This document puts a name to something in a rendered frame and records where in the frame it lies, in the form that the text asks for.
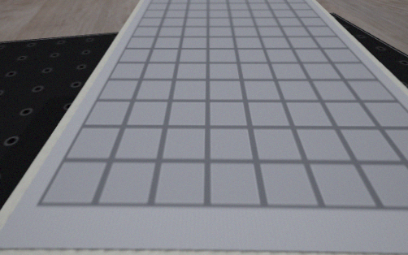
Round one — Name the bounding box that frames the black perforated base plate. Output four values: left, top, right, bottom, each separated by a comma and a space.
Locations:
0, 13, 408, 210

